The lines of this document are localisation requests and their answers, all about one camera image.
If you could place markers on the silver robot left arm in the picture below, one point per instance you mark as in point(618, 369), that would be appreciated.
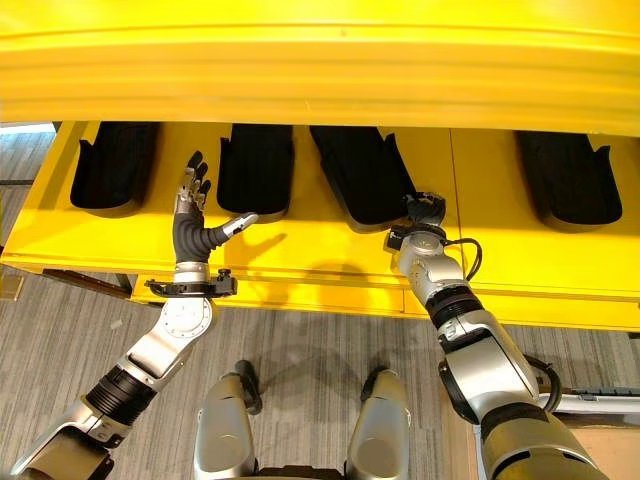
point(145, 360)

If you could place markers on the silver robot right leg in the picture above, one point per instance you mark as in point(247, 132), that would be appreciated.
point(379, 425)

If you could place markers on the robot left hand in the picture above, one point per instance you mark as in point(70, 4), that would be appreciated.
point(191, 235)

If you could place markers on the silver robot left leg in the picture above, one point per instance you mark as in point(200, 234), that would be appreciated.
point(225, 425)

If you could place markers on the black sole-shaped part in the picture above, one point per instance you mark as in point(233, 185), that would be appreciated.
point(256, 167)
point(114, 165)
point(570, 177)
point(360, 172)

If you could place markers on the silver robot leg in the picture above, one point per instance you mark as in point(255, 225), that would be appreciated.
point(225, 425)
point(379, 425)

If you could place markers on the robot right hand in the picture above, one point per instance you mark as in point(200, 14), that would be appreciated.
point(425, 207)

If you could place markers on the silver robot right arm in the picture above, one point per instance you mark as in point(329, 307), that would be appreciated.
point(480, 360)

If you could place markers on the yellow metal shelf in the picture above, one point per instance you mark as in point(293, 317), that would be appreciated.
point(320, 150)

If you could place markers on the white plastic box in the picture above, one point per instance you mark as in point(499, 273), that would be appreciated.
point(595, 397)

